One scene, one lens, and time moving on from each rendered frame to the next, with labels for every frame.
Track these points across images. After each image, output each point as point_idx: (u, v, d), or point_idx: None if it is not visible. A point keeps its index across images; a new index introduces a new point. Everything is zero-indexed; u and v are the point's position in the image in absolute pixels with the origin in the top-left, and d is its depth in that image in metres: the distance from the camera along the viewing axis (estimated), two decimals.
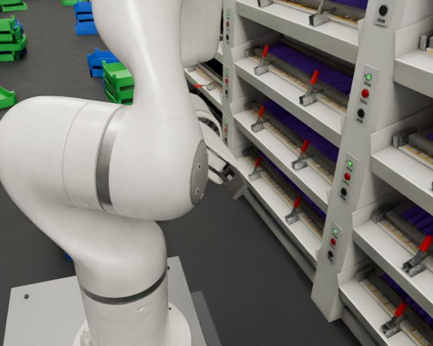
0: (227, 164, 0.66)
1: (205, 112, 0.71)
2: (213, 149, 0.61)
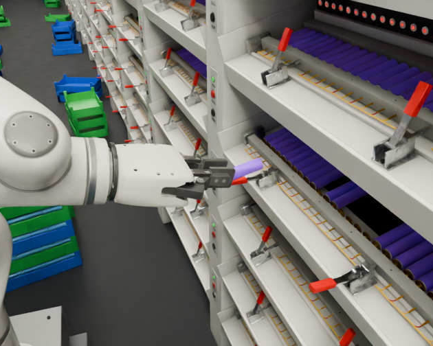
0: None
1: (95, 147, 0.46)
2: (187, 165, 0.53)
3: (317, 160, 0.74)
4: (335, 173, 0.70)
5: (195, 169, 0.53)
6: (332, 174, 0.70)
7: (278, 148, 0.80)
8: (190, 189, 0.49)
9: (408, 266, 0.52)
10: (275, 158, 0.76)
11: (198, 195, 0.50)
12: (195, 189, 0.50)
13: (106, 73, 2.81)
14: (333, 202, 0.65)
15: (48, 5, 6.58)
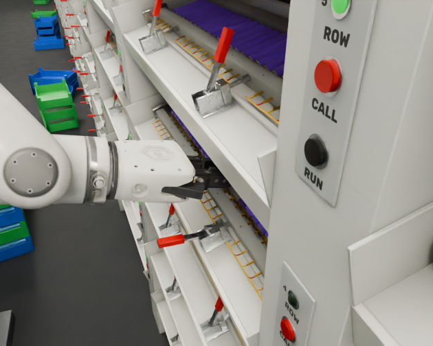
0: (170, 187, 0.51)
1: None
2: None
3: None
4: None
5: None
6: None
7: (181, 121, 0.81)
8: None
9: (259, 223, 0.53)
10: (174, 129, 0.77)
11: None
12: None
13: (78, 64, 2.82)
14: None
15: (36, 1, 6.58)
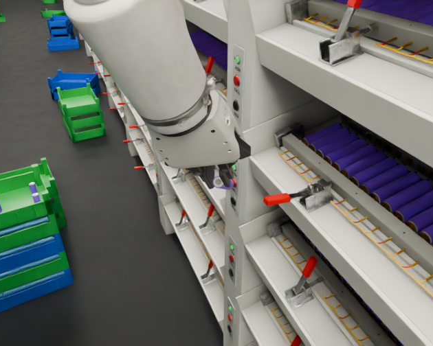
0: None
1: (156, 125, 0.40)
2: (200, 165, 0.52)
3: (387, 170, 0.53)
4: (418, 189, 0.49)
5: (196, 167, 0.53)
6: (414, 190, 0.49)
7: (326, 153, 0.59)
8: None
9: None
10: (326, 167, 0.56)
11: None
12: None
13: (103, 67, 2.60)
14: (425, 233, 0.44)
15: (45, 1, 6.37)
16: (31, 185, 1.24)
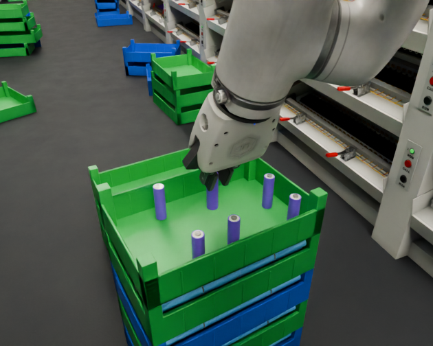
0: None
1: None
2: None
3: None
4: None
5: None
6: None
7: None
8: None
9: None
10: None
11: None
12: None
13: (201, 31, 2.01)
14: None
15: None
16: (271, 179, 0.65)
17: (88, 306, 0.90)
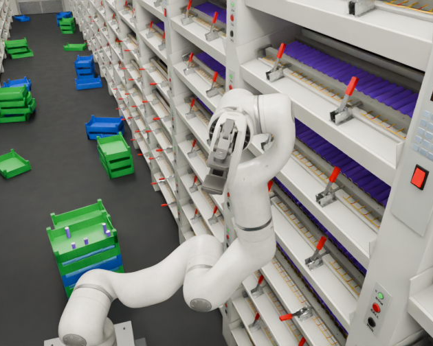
0: None
1: (209, 131, 0.73)
2: None
3: None
4: None
5: (209, 170, 0.61)
6: None
7: None
8: None
9: (327, 307, 1.08)
10: None
11: None
12: None
13: (130, 117, 3.37)
14: (295, 268, 1.20)
15: (64, 31, 7.13)
16: (104, 225, 2.00)
17: (49, 270, 2.25)
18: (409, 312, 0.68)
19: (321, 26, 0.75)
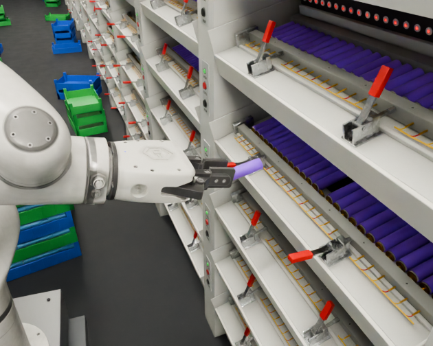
0: (170, 187, 0.51)
1: None
2: None
3: (302, 147, 0.78)
4: (318, 158, 0.74)
5: None
6: (315, 158, 0.74)
7: (265, 136, 0.85)
8: None
9: (379, 239, 0.57)
10: (263, 145, 0.81)
11: None
12: None
13: (105, 70, 2.86)
14: (315, 184, 0.69)
15: (48, 4, 6.62)
16: None
17: None
18: None
19: None
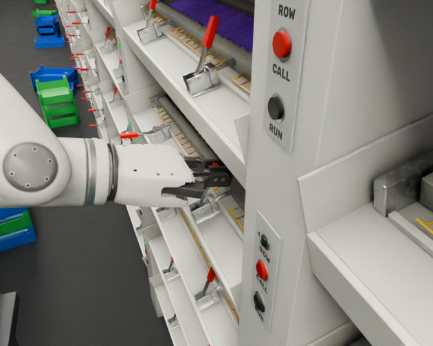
0: None
1: (94, 148, 0.46)
2: (186, 165, 0.53)
3: None
4: None
5: (194, 169, 0.53)
6: None
7: None
8: (190, 189, 0.50)
9: None
10: (176, 114, 0.82)
11: (198, 194, 0.50)
12: (195, 189, 0.50)
13: (79, 62, 2.87)
14: None
15: (37, 1, 6.63)
16: None
17: None
18: None
19: None
